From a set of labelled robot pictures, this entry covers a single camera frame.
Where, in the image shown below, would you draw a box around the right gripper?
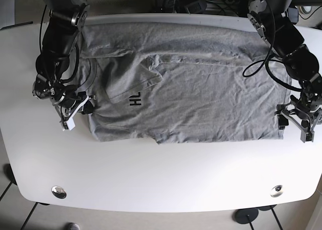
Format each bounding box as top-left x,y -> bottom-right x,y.
32,74 -> 96,124

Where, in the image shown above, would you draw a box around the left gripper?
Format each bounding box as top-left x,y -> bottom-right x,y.
275,79 -> 321,132

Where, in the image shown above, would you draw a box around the grey printed T-shirt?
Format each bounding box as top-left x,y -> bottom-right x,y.
77,23 -> 290,144

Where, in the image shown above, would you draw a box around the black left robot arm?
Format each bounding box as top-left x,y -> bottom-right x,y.
247,0 -> 321,142

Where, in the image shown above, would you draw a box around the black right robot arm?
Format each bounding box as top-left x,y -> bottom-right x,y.
32,0 -> 95,130

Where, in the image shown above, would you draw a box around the right silver table grommet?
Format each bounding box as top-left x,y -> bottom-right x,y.
270,185 -> 284,198

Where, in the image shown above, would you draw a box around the silver table grommet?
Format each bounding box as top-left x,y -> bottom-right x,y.
270,185 -> 284,198
51,186 -> 67,199

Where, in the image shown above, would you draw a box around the left silver table grommet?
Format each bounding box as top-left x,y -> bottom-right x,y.
51,186 -> 67,199

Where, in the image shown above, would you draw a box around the black round stand base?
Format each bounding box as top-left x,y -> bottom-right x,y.
233,208 -> 259,224

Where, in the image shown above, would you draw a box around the left grey shoe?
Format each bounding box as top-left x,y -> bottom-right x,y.
66,222 -> 80,230

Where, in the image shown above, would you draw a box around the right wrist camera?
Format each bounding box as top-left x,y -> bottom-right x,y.
61,118 -> 75,131

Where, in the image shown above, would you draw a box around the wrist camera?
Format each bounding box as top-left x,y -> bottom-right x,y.
61,118 -> 75,131
300,131 -> 314,143

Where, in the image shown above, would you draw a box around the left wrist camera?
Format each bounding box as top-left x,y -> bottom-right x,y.
300,131 -> 314,143

